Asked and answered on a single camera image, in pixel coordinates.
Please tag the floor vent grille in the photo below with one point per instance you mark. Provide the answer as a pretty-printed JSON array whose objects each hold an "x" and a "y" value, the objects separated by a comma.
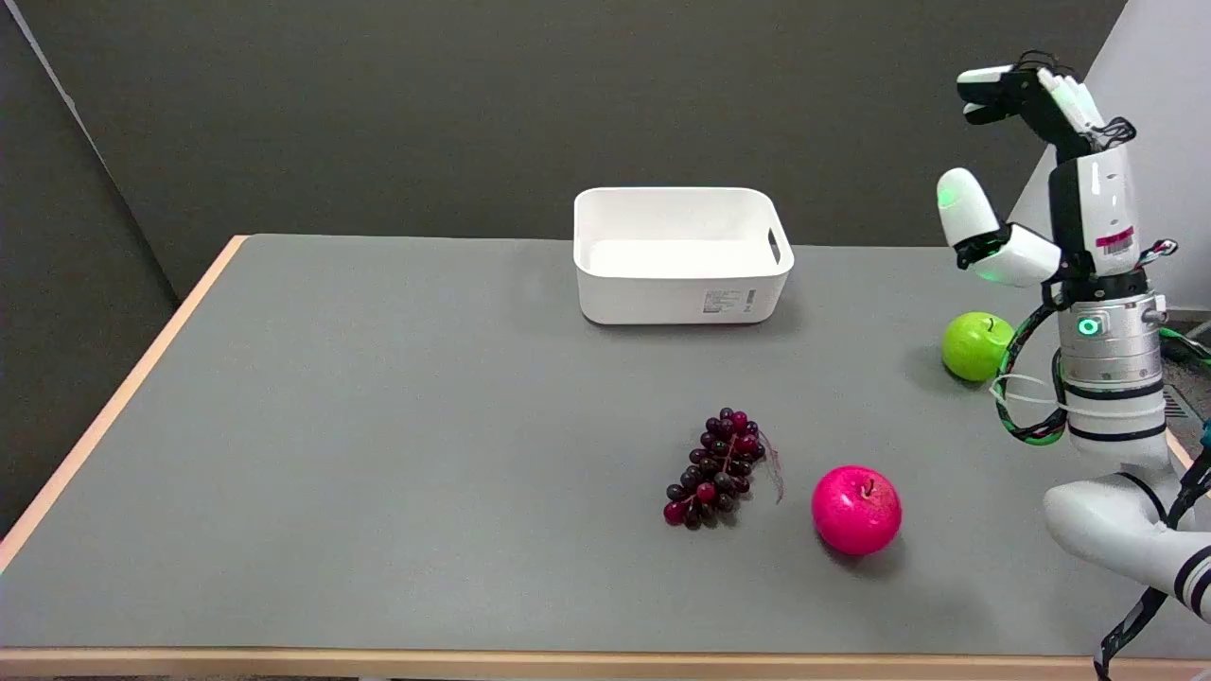
[{"x": 1175, "y": 405}]

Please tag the red apple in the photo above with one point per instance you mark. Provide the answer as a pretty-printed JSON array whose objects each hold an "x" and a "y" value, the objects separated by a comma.
[{"x": 856, "y": 510}]

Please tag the dark purple grape bunch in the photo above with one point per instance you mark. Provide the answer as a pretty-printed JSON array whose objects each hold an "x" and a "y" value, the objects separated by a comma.
[{"x": 716, "y": 467}]

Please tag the white plastic storage bin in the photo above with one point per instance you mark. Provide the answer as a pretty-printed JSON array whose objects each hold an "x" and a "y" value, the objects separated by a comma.
[{"x": 679, "y": 253}]

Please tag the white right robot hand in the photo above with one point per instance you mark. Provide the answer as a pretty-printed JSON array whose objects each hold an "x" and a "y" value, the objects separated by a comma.
[{"x": 1102, "y": 203}]

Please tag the green apple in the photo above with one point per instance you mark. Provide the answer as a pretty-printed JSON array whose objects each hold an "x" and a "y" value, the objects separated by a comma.
[{"x": 974, "y": 346}]

